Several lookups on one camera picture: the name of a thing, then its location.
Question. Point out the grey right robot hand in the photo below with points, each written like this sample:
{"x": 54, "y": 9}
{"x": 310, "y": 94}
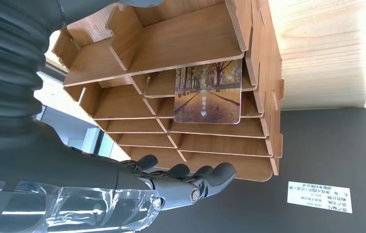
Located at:
{"x": 57, "y": 167}

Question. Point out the grey laptop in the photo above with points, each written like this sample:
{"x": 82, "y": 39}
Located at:
{"x": 324, "y": 154}

